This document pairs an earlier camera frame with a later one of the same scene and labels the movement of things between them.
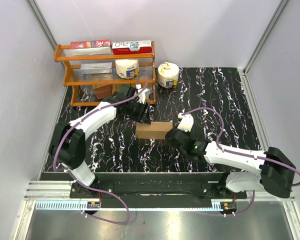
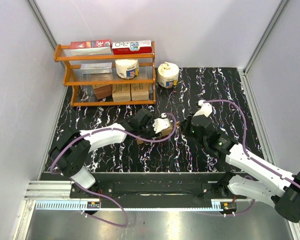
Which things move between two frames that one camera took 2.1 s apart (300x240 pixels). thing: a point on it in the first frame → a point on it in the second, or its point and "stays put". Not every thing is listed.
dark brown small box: (103, 91) stays put
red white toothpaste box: (129, 47) stays put
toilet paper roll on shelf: (127, 69) stays put
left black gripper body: (135, 109) → (148, 131)
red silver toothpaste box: (88, 47) stays put
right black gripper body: (186, 133) → (188, 130)
